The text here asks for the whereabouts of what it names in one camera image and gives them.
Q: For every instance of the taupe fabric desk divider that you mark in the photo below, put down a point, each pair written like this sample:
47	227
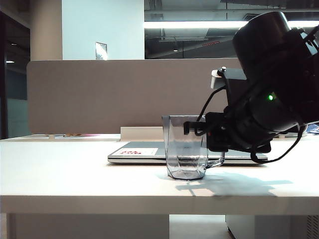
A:
124	94

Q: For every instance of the pink paper sheet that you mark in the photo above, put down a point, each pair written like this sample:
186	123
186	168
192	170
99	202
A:
91	135

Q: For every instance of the white red-lettered sticker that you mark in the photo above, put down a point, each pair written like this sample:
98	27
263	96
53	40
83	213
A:
139	151

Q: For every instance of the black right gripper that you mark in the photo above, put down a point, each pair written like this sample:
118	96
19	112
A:
218	134

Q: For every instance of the small brown object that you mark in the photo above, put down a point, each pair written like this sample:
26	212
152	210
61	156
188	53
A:
68	135

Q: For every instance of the beige desk back panel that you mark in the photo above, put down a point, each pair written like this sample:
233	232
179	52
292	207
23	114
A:
92	226

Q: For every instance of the long white ceiling light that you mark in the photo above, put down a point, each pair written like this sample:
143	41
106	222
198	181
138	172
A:
189	24

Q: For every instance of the white divider foot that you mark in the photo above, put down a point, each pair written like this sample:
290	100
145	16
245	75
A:
51	136

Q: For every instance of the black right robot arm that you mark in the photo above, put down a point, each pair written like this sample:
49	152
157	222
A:
274	62

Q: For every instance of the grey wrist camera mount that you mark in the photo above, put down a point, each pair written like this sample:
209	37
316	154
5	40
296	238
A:
224	74

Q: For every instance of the dark glass door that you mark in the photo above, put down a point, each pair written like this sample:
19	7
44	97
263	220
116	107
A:
12	82

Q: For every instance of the silver closed laptop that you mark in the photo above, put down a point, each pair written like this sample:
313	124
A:
142	145

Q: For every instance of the small wall poster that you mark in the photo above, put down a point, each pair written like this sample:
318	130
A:
101	50

